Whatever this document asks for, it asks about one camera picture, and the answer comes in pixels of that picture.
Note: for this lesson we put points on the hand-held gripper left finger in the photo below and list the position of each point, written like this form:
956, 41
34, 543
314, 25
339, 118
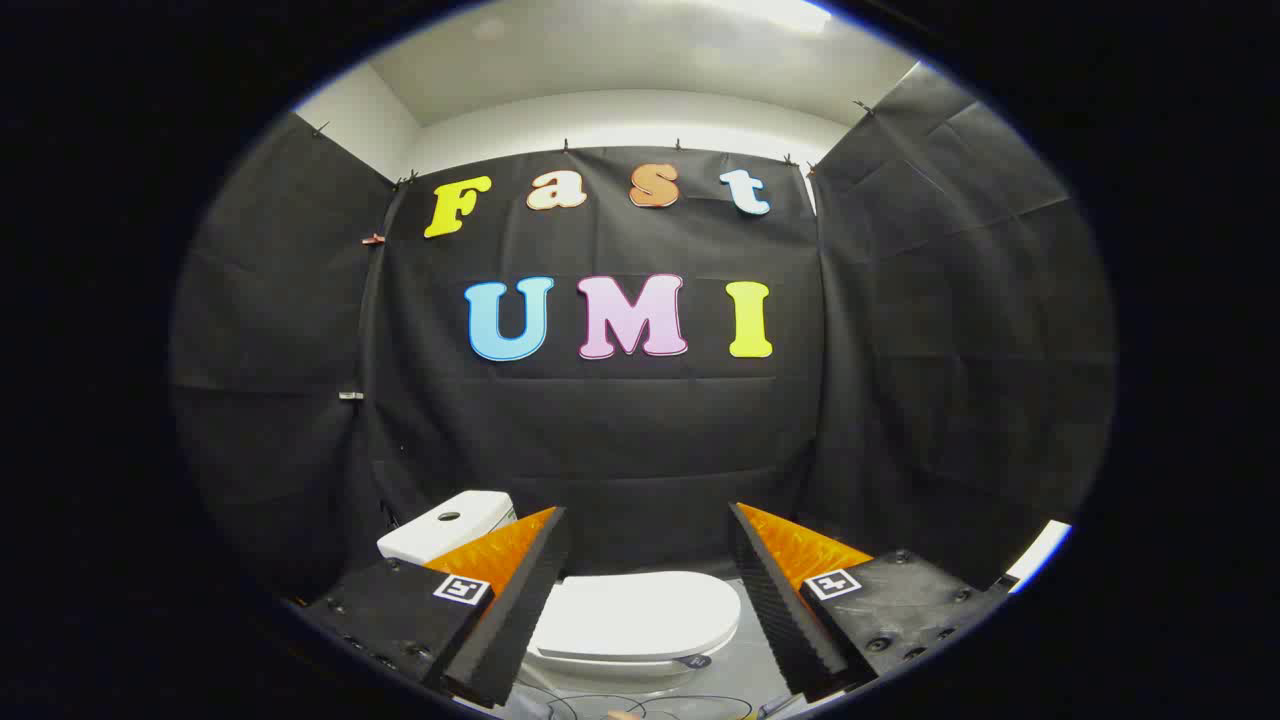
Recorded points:
520, 620

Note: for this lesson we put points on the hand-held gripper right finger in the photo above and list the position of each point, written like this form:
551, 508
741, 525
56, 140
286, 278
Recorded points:
780, 620

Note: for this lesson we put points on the white toilet lid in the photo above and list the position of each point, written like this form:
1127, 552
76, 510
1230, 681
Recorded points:
640, 615

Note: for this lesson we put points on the white ceramic toilet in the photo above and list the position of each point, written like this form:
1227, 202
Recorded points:
440, 540

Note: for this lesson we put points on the black backdrop cloth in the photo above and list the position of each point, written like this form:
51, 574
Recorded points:
620, 430

